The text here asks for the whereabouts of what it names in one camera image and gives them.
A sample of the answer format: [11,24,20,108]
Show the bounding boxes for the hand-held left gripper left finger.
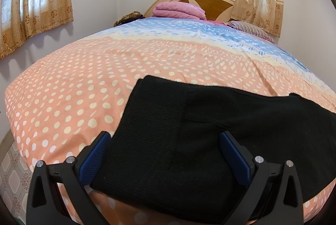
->
[26,131,113,225]

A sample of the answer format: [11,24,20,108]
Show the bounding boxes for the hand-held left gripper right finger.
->
[219,131,305,225]

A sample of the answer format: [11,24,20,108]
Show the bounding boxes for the black pants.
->
[89,75,336,224]

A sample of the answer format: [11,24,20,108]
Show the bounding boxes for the polka dot bed sheet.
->
[5,17,336,225]

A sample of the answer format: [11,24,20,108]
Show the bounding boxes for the striped pillow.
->
[227,21,275,43]

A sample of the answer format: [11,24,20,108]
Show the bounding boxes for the brown woven bag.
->
[113,11,143,27]

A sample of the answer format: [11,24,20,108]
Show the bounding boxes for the cream wooden headboard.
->
[144,0,238,22]

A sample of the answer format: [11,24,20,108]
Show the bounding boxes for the long beige floral curtain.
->
[0,0,75,60]

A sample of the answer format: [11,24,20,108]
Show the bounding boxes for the folded pink blanket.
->
[152,1,206,20]

